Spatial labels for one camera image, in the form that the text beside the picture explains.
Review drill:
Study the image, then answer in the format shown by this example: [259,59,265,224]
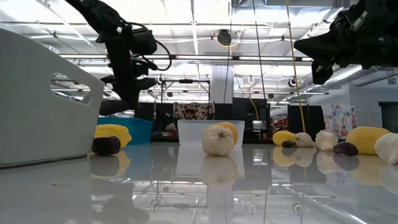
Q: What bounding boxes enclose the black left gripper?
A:
[99,39,157,116]

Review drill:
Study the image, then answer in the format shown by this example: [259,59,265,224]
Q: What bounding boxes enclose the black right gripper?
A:
[293,0,398,85]

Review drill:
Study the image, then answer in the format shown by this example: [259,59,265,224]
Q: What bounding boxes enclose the white garlic bulb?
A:
[374,133,398,166]
[294,132,317,148]
[315,129,339,152]
[201,124,235,157]

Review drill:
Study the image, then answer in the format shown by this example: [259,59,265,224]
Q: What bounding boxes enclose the orange mango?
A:
[214,121,239,146]

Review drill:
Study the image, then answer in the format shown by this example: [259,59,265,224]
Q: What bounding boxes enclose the black partition panel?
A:
[134,102,175,142]
[287,105,326,141]
[232,98,271,141]

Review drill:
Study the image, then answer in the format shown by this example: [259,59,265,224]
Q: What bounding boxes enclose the teal plastic basket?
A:
[97,116,154,146]

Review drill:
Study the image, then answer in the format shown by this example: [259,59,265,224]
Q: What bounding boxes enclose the white floral cloth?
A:
[322,105,358,140]

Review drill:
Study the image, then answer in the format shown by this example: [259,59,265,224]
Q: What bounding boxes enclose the person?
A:
[183,108,197,121]

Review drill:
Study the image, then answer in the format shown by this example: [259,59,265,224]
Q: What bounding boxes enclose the plain white cloth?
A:
[354,105,383,128]

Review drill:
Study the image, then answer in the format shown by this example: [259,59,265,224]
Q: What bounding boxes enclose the red equipment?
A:
[270,115,289,133]

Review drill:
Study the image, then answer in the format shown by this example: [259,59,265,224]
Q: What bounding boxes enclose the clear plastic bin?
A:
[177,119,246,147]

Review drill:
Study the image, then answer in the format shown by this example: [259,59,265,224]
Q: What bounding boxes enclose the brown floral cloth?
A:
[173,101,215,121]

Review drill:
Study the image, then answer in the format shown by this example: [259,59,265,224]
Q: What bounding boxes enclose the small yellow lemon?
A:
[272,130,296,146]

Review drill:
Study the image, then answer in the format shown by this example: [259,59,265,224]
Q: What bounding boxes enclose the white plastic basket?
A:
[0,27,105,169]

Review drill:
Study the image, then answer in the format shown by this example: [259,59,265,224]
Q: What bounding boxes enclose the long ceiling light bar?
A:
[58,54,313,62]

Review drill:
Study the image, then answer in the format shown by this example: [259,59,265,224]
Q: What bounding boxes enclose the large right yellow lemon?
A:
[345,126,391,156]

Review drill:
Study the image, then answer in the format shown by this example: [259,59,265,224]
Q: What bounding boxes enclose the white building column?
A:
[210,65,234,104]

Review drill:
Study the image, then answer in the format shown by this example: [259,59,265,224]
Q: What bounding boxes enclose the yellow hanging cable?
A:
[285,0,307,133]

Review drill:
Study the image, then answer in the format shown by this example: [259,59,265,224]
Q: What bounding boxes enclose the silver air duct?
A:
[306,63,398,94]

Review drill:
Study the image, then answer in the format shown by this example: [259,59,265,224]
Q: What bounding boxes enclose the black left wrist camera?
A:
[129,27,158,56]

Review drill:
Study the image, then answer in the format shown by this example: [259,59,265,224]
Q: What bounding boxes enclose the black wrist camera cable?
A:
[129,21,173,72]

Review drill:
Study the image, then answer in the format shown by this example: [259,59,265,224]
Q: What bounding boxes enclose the black rack frame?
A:
[160,78,211,121]

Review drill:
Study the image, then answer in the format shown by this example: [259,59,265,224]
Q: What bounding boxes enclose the black ceiling cable reel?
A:
[216,29,233,47]

